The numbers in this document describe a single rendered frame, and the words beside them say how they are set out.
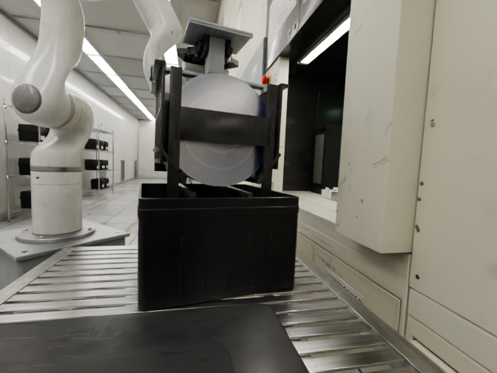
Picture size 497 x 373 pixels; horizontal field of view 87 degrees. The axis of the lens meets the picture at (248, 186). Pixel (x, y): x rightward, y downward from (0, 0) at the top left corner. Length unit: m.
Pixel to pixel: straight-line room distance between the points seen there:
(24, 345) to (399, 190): 0.42
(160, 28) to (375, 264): 0.75
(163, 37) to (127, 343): 0.74
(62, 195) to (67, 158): 0.11
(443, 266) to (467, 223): 0.06
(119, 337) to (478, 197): 0.37
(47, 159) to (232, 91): 0.56
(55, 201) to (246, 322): 0.73
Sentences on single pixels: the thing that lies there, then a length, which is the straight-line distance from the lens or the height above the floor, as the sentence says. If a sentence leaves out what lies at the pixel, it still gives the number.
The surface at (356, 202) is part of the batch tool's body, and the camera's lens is 0.46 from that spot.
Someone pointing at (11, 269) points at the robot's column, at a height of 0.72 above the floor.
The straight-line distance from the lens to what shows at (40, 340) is 0.26.
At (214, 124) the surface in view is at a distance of 0.46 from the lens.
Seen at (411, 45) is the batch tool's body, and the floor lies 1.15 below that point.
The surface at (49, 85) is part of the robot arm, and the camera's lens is 0.86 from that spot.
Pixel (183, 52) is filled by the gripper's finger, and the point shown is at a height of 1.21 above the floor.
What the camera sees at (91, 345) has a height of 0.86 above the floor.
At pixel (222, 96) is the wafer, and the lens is 0.50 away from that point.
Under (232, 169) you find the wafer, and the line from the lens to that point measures 0.49.
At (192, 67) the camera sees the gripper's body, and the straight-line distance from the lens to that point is 0.63.
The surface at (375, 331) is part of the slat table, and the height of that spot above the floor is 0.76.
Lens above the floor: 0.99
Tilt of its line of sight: 5 degrees down
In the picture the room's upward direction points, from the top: 2 degrees clockwise
